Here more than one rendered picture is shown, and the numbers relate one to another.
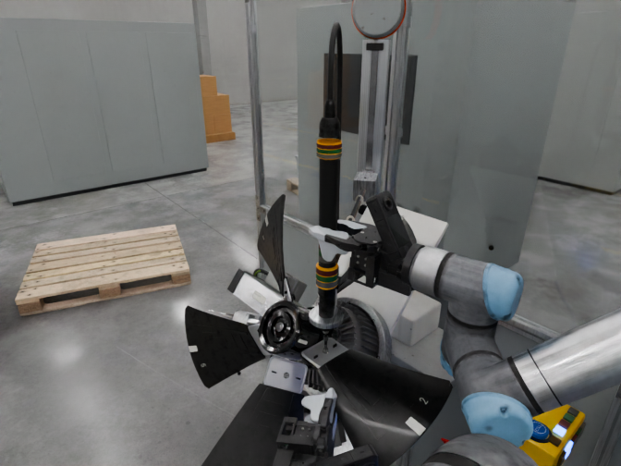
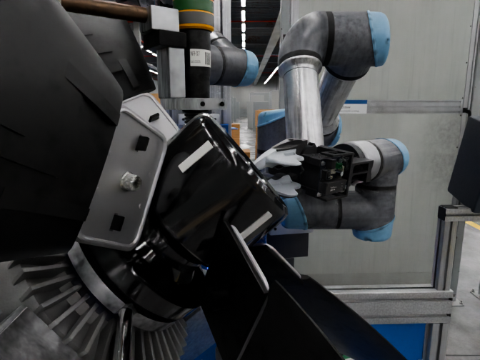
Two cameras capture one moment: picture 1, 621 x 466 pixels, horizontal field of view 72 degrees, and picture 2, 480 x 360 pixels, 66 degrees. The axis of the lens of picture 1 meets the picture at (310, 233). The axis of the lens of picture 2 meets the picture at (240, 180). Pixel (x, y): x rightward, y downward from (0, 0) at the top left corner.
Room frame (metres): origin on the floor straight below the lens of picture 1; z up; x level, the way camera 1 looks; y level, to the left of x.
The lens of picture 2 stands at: (1.02, 0.27, 1.27)
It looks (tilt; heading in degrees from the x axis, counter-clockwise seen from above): 11 degrees down; 219
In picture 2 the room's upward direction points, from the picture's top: straight up
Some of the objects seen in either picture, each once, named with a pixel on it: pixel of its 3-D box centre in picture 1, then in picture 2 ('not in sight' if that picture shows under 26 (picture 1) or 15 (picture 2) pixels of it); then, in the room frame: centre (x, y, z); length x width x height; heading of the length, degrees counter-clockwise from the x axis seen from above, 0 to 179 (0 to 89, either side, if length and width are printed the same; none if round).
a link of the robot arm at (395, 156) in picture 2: not in sight; (378, 160); (0.32, 0.03, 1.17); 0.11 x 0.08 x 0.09; 168
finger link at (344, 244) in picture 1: (349, 241); not in sight; (0.67, -0.07, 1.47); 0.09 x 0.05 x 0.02; 60
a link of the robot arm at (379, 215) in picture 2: not in sight; (365, 210); (0.33, 0.02, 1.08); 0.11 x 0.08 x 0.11; 131
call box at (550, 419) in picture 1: (541, 436); not in sight; (0.65, -0.49, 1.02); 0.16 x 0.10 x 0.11; 131
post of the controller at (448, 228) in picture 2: not in sight; (444, 248); (0.11, 0.13, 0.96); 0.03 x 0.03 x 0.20; 41
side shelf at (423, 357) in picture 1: (418, 344); not in sight; (1.18, -0.37, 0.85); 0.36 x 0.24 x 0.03; 41
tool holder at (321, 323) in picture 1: (327, 296); (186, 63); (0.74, -0.03, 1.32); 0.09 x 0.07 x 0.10; 166
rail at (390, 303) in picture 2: not in sight; (256, 306); (0.39, -0.19, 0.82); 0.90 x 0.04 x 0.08; 131
